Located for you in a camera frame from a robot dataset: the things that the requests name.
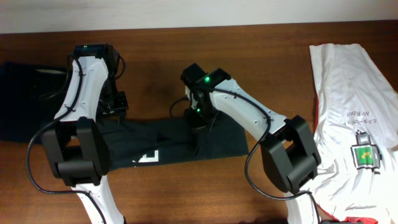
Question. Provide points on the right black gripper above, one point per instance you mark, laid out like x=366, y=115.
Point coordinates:
x=196, y=122

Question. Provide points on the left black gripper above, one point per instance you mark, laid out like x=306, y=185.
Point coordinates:
x=120, y=109

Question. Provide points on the dark green t-shirt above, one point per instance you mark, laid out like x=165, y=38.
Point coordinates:
x=171, y=141

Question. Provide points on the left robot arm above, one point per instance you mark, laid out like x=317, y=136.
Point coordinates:
x=73, y=143

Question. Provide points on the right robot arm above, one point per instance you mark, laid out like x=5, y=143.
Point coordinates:
x=290, y=157

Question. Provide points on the folded black garment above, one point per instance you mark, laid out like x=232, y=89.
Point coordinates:
x=31, y=95

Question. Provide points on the white t-shirt pile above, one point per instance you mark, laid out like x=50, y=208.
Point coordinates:
x=356, y=137

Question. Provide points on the red object at edge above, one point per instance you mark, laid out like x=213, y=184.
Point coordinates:
x=352, y=220

